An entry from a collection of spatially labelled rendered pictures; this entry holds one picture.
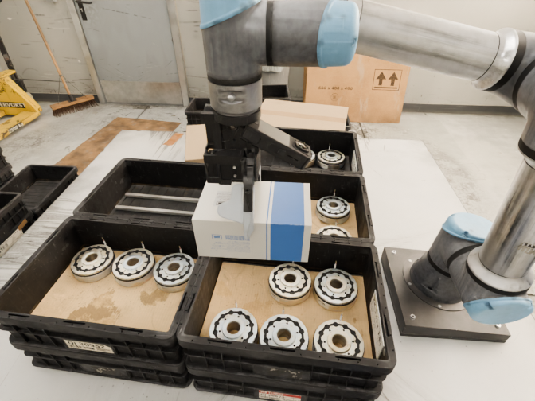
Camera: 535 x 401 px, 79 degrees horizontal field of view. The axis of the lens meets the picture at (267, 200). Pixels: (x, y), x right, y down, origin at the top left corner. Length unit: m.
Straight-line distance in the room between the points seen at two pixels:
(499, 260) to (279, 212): 0.43
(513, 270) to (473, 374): 0.33
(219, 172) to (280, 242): 0.16
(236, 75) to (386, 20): 0.25
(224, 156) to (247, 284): 0.42
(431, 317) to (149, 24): 3.60
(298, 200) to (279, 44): 0.27
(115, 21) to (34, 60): 1.14
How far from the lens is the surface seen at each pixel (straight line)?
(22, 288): 0.92
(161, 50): 3.95
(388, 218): 1.28
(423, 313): 0.97
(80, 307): 0.91
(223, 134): 0.51
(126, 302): 0.87
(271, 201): 0.58
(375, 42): 0.57
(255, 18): 0.43
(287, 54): 0.43
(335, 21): 0.43
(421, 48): 0.59
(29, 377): 1.03
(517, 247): 0.73
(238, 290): 0.83
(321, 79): 3.58
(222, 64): 0.44
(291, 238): 0.56
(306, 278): 0.82
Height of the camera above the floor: 1.50
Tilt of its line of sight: 38 degrees down
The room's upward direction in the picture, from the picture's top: straight up
